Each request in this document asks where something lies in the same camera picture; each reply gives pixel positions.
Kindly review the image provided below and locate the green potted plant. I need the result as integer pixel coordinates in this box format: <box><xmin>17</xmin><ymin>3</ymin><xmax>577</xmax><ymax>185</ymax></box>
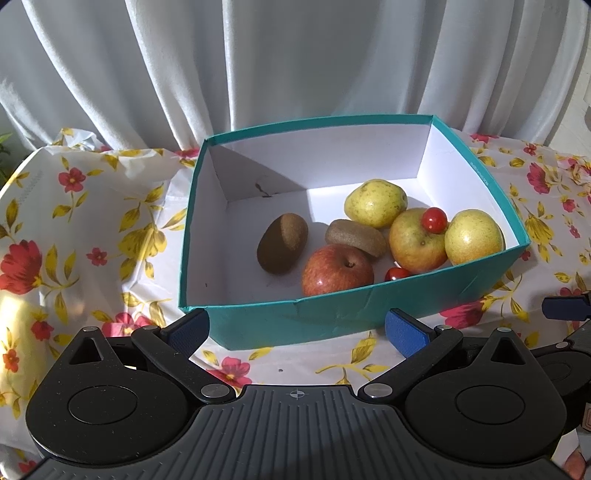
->
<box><xmin>0</xmin><ymin>132</ymin><xmax>12</xmax><ymax>183</ymax></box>

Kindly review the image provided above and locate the red cherry tomato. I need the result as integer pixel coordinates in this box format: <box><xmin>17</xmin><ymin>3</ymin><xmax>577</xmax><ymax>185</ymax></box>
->
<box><xmin>421</xmin><ymin>207</ymin><xmax>448</xmax><ymax>234</ymax></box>
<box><xmin>385</xmin><ymin>267</ymin><xmax>412</xmax><ymax>281</ymax></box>

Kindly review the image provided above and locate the yellow-red apple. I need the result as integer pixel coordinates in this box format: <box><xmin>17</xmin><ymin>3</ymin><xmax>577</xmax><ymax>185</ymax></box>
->
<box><xmin>389</xmin><ymin>208</ymin><xmax>448</xmax><ymax>275</ymax></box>

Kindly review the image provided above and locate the floral plastic tablecloth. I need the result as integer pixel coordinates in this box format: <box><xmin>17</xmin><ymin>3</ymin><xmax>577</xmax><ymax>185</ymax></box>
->
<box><xmin>1</xmin><ymin>129</ymin><xmax>590</xmax><ymax>479</ymax></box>

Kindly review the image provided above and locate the red apple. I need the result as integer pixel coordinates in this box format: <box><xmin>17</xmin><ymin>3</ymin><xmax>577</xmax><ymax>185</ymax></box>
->
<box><xmin>301</xmin><ymin>244</ymin><xmax>375</xmax><ymax>297</ymax></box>

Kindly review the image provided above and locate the teal cardboard box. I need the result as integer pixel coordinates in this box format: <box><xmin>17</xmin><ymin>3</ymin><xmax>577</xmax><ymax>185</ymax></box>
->
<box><xmin>178</xmin><ymin>114</ymin><xmax>530</xmax><ymax>350</ymax></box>

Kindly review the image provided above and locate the small brown kiwi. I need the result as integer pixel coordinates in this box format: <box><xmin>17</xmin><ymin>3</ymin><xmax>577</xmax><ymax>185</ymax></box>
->
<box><xmin>325</xmin><ymin>219</ymin><xmax>389</xmax><ymax>259</ymax></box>

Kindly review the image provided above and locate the person's right hand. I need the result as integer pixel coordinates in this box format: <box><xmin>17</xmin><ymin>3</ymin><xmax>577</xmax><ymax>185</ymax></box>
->
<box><xmin>563</xmin><ymin>449</ymin><xmax>590</xmax><ymax>480</ymax></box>

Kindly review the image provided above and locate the large brown kiwi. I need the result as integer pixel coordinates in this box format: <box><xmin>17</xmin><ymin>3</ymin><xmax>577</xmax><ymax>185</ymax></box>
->
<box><xmin>256</xmin><ymin>213</ymin><xmax>308</xmax><ymax>275</ymax></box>

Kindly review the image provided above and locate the white curtain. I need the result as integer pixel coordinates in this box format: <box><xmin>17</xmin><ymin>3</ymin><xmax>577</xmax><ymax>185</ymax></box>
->
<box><xmin>1</xmin><ymin>1</ymin><xmax>590</xmax><ymax>149</ymax></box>

